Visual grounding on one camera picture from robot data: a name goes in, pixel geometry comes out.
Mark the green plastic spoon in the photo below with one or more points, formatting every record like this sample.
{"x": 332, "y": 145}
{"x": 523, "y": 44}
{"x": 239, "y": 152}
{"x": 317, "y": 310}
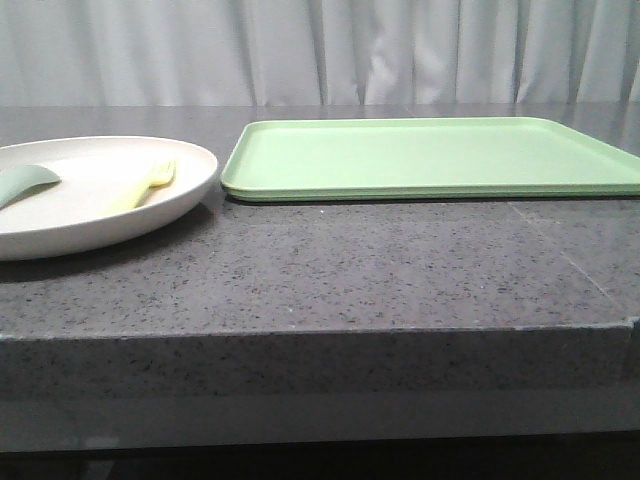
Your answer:
{"x": 17, "y": 180}

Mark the white pleated curtain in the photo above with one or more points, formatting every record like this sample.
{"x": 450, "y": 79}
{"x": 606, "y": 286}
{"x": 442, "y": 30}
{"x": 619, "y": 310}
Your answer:
{"x": 288, "y": 53}

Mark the white round plate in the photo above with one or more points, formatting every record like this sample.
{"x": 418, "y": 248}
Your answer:
{"x": 71, "y": 217}

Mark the light green serving tray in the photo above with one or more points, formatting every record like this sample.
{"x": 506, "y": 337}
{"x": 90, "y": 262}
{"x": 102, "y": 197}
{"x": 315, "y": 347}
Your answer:
{"x": 423, "y": 158}

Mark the yellow plastic fork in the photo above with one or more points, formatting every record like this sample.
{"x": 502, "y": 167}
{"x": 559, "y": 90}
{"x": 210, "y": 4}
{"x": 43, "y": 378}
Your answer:
{"x": 148, "y": 175}

